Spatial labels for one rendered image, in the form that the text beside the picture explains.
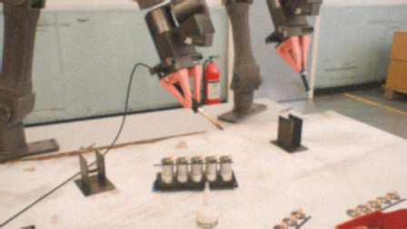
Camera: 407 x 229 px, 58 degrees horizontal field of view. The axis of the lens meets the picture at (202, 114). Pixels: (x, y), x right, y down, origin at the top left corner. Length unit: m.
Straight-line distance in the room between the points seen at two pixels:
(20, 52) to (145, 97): 2.64
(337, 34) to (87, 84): 2.73
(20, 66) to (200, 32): 0.41
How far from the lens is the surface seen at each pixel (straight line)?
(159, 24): 0.75
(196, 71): 0.74
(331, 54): 4.45
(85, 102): 3.36
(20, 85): 0.89
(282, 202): 0.71
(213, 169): 0.71
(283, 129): 0.93
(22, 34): 0.86
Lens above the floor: 1.11
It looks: 18 degrees down
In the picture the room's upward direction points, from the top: straight up
